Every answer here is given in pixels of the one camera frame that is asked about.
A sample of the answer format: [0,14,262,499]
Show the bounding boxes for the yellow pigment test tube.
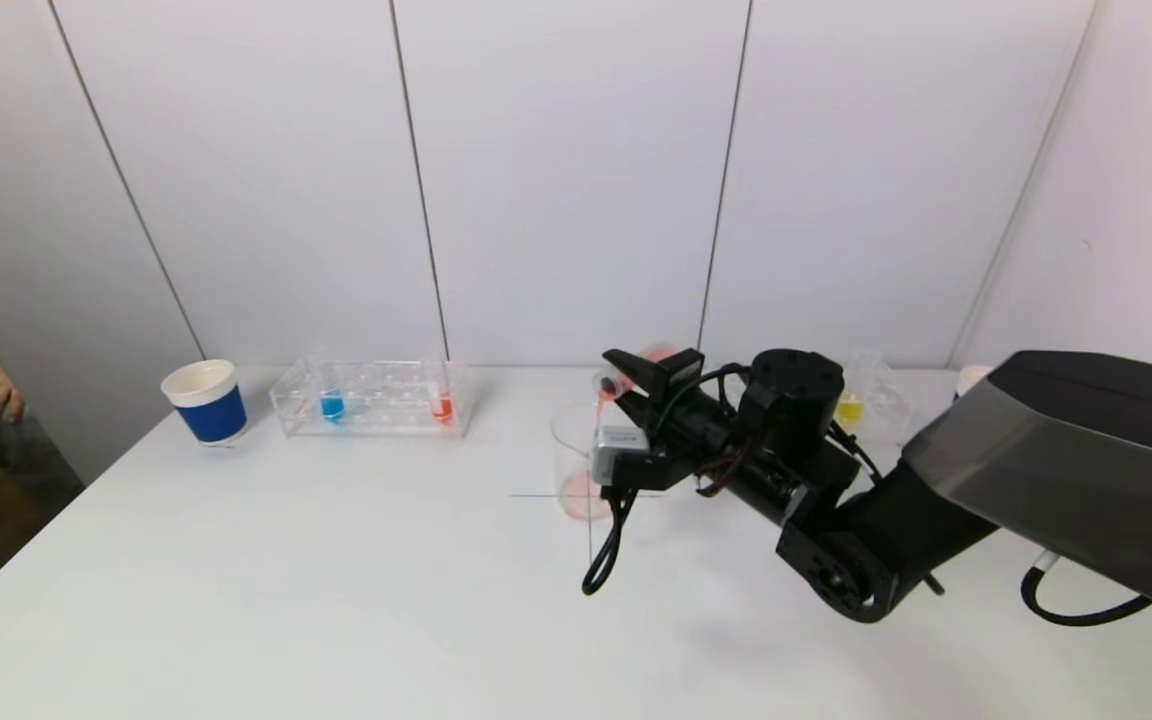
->
[834,349,881,431]

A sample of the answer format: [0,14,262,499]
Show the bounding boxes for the black camera cable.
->
[581,363,882,598]

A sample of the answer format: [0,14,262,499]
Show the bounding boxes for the blue pigment test tube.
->
[314,348,348,425]

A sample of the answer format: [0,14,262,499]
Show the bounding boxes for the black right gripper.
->
[602,347,730,456]

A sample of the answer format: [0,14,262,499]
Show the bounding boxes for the black arm cable white plug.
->
[1021,550,1152,629]

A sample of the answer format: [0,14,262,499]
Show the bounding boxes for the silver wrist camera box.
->
[591,424,651,488]

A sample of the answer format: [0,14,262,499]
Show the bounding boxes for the clear acrylic test tube rack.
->
[271,360,472,440]
[703,360,914,447]

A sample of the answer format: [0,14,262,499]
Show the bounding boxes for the red pigment test tube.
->
[593,344,678,402]
[428,352,456,425]

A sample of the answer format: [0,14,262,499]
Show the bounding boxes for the clear glass beaker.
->
[550,403,627,522]

